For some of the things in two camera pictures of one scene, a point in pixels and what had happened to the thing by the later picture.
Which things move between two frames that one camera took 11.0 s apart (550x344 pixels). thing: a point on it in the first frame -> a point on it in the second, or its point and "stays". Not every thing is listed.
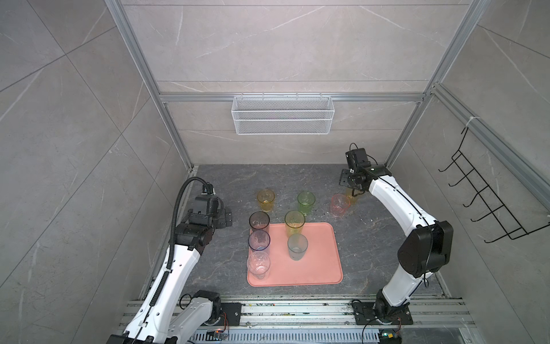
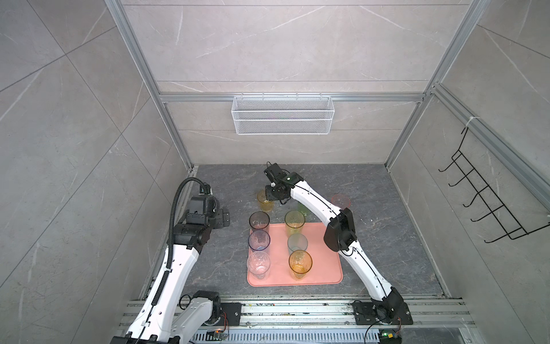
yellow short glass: x=266 y=198 stays
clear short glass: x=258 y=263 stays
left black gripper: x=223 y=217 stays
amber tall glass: x=353 y=199 -> x=300 y=262
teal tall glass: x=297 y=245 stays
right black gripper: x=343 y=176 -> x=268 y=195
